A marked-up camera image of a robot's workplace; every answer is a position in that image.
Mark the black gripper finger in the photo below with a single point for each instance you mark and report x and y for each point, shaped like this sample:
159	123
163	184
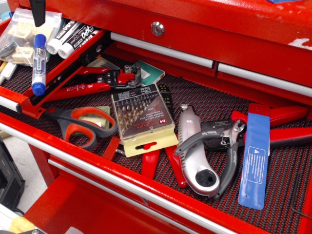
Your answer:
38	8

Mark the blue BIC whiteboard marker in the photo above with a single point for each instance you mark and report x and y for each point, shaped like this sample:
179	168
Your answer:
39	65

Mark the small open red drawer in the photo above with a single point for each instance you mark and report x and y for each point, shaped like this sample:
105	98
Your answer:
27	90

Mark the silver drawer lock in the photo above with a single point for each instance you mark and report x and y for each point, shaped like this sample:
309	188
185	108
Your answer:
157	28

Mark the black red drawer liner mat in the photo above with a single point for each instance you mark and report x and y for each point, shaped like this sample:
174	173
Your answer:
102	191

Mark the clear bag of erasers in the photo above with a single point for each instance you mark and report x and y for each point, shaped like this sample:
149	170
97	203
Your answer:
17	40

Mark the black expo marker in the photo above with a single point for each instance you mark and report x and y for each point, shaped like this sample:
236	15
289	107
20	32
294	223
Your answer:
80	37
54	44

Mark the red grey scissors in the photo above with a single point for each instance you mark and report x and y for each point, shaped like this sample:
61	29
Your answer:
76	121

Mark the teal small box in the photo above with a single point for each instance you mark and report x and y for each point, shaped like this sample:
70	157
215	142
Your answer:
150	74

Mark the yellow green sticky notepad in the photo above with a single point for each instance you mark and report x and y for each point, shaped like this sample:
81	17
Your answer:
100	121

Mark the red tool chest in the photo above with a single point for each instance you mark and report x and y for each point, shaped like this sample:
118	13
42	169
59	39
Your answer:
251	43

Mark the drill bit set case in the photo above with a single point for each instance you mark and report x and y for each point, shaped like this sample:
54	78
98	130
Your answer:
144	121

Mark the black box on floor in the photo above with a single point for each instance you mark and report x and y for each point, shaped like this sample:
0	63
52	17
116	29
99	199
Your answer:
11	181

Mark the silver utility knife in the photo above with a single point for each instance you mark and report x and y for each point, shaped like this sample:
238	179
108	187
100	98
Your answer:
195	167

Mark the black hex key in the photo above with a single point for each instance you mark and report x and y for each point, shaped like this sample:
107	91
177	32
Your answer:
295	197

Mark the red wire stripper tool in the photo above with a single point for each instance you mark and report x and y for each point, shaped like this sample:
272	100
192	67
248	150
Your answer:
93	80

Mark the grey handled side cutters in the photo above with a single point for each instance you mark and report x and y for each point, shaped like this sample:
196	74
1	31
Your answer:
228	140

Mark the red handled crimping pliers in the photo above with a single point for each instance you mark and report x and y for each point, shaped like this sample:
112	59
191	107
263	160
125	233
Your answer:
283	131

